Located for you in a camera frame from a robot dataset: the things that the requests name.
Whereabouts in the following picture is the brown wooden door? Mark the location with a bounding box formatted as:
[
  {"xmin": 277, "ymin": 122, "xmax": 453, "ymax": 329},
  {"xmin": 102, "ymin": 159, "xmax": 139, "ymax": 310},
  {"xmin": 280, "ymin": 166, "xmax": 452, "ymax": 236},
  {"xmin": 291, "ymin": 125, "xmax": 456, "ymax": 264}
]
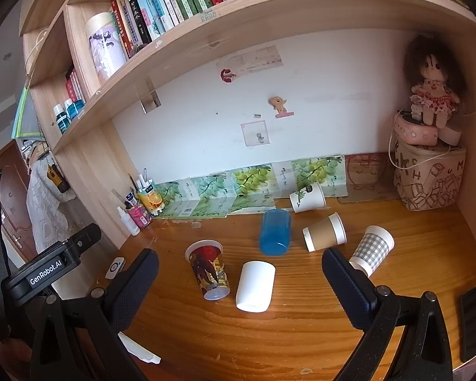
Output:
[{"xmin": 0, "ymin": 143, "xmax": 39, "ymax": 264}]

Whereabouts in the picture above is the white cable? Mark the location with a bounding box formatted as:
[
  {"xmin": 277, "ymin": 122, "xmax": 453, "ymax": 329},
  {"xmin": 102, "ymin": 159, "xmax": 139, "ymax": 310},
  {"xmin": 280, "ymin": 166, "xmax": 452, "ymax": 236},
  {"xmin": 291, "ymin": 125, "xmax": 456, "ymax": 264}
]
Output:
[{"xmin": 388, "ymin": 109, "xmax": 453, "ymax": 170}]

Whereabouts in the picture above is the white leaf print paper cup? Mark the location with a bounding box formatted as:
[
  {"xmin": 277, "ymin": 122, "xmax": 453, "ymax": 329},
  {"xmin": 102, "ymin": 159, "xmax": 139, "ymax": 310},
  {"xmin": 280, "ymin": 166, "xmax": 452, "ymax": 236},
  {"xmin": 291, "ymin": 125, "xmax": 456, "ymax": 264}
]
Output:
[{"xmin": 289, "ymin": 182, "xmax": 327, "ymax": 214}]

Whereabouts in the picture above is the black smartphone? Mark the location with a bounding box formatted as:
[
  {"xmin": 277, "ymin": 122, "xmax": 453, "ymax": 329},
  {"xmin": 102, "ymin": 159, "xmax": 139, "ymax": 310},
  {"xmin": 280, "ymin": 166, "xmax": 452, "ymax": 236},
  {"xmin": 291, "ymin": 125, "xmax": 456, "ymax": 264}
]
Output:
[{"xmin": 459, "ymin": 286, "xmax": 476, "ymax": 363}]

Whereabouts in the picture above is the brown haired rag doll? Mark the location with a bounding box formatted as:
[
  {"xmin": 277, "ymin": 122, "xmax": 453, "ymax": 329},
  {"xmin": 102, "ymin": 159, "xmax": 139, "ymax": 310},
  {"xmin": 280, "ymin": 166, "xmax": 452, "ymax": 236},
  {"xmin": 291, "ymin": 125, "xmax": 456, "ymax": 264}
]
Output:
[{"xmin": 403, "ymin": 34, "xmax": 467, "ymax": 130}]

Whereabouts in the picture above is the white hanging cloth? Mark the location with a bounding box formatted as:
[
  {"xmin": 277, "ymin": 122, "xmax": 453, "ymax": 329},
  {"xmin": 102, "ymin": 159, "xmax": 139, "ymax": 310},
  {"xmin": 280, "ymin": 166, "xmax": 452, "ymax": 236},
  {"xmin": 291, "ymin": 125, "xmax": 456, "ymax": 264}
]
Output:
[{"xmin": 26, "ymin": 158, "xmax": 79, "ymax": 244}]

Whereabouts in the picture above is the printed white cylinder canister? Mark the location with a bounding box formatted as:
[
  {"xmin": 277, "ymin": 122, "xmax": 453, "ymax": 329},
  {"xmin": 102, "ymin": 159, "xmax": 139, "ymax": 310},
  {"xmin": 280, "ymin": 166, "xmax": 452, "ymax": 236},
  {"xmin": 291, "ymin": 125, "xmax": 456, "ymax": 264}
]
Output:
[{"xmin": 85, "ymin": 12, "xmax": 127, "ymax": 79}]

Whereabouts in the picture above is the grape print tissue pack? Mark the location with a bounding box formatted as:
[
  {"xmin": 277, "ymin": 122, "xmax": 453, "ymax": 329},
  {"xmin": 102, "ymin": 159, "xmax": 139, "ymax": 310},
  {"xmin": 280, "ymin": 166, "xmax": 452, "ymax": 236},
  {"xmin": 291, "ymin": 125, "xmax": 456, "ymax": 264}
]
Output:
[
  {"xmin": 230, "ymin": 164, "xmax": 281, "ymax": 213},
  {"xmin": 154, "ymin": 180, "xmax": 196, "ymax": 218},
  {"xmin": 188, "ymin": 172, "xmax": 239, "ymax": 217},
  {"xmin": 275, "ymin": 156, "xmax": 347, "ymax": 200}
]

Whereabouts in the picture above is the taped paper note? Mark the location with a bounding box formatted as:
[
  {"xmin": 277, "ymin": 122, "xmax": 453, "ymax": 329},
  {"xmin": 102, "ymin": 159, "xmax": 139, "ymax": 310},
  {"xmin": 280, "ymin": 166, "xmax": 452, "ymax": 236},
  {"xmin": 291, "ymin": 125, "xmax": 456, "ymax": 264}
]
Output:
[{"xmin": 224, "ymin": 45, "xmax": 283, "ymax": 74}]

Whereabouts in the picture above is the pink patterned box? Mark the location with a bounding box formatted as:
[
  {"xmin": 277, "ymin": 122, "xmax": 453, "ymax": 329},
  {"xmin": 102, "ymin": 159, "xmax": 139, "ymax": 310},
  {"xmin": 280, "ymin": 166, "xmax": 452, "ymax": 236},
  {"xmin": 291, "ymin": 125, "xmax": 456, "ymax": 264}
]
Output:
[{"xmin": 394, "ymin": 111, "xmax": 439, "ymax": 147}]

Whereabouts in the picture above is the row of books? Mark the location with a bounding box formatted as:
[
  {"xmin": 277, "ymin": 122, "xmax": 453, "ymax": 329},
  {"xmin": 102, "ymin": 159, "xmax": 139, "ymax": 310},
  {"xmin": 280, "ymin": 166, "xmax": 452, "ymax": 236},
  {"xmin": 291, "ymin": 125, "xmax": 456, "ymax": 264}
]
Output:
[{"xmin": 110, "ymin": 0, "xmax": 316, "ymax": 59}]

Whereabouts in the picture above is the grey checkered paper cup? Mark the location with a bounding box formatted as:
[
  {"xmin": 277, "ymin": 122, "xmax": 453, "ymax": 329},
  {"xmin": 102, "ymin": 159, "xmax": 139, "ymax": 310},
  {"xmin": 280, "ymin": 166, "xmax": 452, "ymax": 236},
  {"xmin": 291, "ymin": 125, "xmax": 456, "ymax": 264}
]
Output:
[{"xmin": 348, "ymin": 225, "xmax": 395, "ymax": 277}]

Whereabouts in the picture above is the brown paper cup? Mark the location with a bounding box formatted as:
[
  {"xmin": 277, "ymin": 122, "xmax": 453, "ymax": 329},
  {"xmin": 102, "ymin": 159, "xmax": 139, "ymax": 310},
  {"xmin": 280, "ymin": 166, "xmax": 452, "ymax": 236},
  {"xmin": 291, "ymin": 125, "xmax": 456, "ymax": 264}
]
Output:
[{"xmin": 302, "ymin": 212, "xmax": 347, "ymax": 252}]

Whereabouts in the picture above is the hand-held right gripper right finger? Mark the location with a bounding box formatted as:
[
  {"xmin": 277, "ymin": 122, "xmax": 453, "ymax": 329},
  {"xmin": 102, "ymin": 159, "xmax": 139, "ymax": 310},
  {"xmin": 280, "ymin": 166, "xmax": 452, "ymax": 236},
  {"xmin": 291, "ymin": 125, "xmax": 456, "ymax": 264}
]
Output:
[{"xmin": 321, "ymin": 247, "xmax": 455, "ymax": 381}]

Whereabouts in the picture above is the white paper piece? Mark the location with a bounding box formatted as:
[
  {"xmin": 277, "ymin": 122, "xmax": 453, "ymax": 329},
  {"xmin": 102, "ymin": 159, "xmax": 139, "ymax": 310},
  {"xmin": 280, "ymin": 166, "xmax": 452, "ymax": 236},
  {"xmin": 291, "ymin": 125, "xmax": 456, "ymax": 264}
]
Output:
[{"xmin": 118, "ymin": 332, "xmax": 162, "ymax": 365}]

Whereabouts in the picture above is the green framed board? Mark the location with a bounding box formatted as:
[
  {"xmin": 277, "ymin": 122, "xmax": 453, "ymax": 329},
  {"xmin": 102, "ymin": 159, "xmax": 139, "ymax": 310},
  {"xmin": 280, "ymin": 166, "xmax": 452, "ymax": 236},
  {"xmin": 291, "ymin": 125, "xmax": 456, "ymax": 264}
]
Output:
[{"xmin": 13, "ymin": 86, "xmax": 41, "ymax": 141}]

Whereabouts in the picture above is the yellow pen holder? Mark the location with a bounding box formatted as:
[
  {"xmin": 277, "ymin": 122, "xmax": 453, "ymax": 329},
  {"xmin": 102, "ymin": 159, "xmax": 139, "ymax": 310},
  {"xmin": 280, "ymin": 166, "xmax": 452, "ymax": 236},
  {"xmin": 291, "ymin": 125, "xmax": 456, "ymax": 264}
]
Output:
[{"xmin": 136, "ymin": 169, "xmax": 167, "ymax": 216}]

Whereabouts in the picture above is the blue plastic cup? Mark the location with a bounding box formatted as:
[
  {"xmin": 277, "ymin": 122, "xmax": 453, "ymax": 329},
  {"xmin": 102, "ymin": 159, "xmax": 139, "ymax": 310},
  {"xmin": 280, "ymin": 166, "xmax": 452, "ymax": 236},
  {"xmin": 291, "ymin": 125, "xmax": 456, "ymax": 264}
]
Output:
[{"xmin": 260, "ymin": 208, "xmax": 292, "ymax": 256}]

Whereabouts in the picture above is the beige printed storage bag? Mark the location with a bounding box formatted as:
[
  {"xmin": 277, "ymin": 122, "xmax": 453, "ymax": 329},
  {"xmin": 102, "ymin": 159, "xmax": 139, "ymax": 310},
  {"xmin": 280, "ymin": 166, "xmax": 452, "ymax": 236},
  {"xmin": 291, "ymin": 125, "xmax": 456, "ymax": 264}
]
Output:
[{"xmin": 393, "ymin": 141, "xmax": 468, "ymax": 212}]

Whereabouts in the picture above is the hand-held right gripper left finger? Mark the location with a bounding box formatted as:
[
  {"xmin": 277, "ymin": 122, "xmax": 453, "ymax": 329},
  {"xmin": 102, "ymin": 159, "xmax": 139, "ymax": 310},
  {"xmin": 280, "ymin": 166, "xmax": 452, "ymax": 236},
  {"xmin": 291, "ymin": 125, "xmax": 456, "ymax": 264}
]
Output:
[{"xmin": 30, "ymin": 248, "xmax": 160, "ymax": 381}]

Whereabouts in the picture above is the red book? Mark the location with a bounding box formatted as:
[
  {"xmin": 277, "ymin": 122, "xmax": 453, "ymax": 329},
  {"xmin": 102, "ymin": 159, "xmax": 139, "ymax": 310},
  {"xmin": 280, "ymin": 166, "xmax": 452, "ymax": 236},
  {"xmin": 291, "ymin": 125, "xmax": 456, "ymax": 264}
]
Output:
[{"xmin": 65, "ymin": 67, "xmax": 87, "ymax": 104}]

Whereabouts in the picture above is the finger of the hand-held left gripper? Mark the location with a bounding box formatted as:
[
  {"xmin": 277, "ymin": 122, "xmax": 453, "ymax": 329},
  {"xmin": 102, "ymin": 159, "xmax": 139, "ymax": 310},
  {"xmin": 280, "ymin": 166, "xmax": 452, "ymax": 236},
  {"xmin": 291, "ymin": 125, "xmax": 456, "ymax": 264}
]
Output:
[{"xmin": 65, "ymin": 223, "xmax": 102, "ymax": 263}]

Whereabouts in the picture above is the clear wall pouch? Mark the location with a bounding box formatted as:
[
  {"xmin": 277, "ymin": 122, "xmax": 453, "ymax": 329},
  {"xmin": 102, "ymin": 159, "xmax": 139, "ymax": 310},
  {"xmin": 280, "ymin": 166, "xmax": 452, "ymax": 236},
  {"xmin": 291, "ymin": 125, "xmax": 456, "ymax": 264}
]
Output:
[{"xmin": 240, "ymin": 120, "xmax": 269, "ymax": 147}]

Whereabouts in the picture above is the white plastic cup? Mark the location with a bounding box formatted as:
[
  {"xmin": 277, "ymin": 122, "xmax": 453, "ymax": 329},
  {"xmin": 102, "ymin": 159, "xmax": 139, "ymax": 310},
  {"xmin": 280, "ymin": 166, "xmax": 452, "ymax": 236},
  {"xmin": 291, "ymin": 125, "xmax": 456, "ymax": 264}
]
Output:
[{"xmin": 235, "ymin": 261, "xmax": 276, "ymax": 312}]

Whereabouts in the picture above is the plain pink box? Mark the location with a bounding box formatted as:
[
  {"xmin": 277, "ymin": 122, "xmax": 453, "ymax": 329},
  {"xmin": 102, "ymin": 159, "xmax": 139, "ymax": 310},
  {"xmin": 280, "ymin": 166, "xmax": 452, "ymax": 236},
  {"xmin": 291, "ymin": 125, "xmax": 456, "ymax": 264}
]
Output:
[{"xmin": 436, "ymin": 121, "xmax": 462, "ymax": 147}]

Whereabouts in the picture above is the brown hanging bottle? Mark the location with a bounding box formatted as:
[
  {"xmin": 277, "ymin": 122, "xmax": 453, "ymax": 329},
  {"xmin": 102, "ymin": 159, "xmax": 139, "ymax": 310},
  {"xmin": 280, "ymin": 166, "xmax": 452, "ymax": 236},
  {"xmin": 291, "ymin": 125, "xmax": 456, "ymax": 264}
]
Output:
[{"xmin": 46, "ymin": 162, "xmax": 70, "ymax": 194}]

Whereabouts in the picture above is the small white bottle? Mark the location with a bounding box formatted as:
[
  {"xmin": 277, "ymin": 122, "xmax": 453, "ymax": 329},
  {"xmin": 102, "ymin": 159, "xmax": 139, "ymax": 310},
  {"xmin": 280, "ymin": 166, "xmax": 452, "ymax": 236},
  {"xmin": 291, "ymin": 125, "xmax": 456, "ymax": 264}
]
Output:
[{"xmin": 116, "ymin": 205, "xmax": 141, "ymax": 236}]

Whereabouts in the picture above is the cardboard piece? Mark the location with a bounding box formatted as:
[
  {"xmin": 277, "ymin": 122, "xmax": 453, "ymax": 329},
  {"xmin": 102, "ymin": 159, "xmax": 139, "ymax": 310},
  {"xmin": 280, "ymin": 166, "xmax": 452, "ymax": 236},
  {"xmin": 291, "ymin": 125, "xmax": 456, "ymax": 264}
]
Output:
[{"xmin": 337, "ymin": 153, "xmax": 402, "ymax": 204}]

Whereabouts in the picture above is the wooden bookshelf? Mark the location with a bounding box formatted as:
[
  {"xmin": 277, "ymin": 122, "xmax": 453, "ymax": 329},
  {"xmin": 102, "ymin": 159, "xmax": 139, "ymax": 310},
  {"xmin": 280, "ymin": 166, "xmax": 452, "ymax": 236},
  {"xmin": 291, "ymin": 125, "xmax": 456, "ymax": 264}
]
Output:
[{"xmin": 19, "ymin": 0, "xmax": 476, "ymax": 249}]

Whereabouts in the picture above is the pony wall sticker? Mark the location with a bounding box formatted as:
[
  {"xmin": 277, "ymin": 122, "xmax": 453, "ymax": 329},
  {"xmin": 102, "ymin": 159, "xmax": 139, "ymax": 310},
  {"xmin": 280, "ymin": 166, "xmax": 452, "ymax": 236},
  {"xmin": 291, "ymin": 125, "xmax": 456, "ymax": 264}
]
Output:
[{"xmin": 270, "ymin": 95, "xmax": 294, "ymax": 119}]

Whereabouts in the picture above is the red patterned paper cup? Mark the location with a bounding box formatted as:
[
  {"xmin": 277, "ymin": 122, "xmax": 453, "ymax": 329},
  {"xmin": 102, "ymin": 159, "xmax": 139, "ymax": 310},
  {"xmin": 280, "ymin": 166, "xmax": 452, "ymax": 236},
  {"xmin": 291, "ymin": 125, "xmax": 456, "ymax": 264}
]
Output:
[{"xmin": 184, "ymin": 240, "xmax": 231, "ymax": 301}]

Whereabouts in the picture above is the small white device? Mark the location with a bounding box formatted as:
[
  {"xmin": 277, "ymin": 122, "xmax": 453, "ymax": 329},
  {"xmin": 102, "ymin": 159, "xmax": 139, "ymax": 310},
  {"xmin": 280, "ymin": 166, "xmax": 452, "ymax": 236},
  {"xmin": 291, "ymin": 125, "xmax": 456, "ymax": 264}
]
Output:
[{"xmin": 105, "ymin": 257, "xmax": 126, "ymax": 280}]

